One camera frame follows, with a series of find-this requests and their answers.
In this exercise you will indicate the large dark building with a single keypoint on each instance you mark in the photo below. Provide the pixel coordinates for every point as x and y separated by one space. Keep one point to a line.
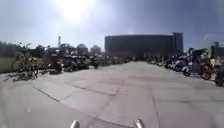
140 45

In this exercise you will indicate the row of trees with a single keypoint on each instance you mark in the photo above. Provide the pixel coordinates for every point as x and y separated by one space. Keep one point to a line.
83 49

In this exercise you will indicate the row of parked bicycles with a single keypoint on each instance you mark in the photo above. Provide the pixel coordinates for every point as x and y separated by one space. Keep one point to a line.
50 61

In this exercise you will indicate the robot's own part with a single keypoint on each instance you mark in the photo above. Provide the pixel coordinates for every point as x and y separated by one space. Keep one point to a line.
138 123
74 124

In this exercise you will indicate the grey concrete slab pavement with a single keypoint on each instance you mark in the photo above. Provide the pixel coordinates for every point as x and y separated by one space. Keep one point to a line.
116 90

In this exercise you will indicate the pale tower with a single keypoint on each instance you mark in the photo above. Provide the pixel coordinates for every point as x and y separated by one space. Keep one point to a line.
59 41

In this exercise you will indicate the row of parked scooters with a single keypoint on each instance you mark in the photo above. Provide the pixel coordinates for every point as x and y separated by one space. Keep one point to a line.
190 63

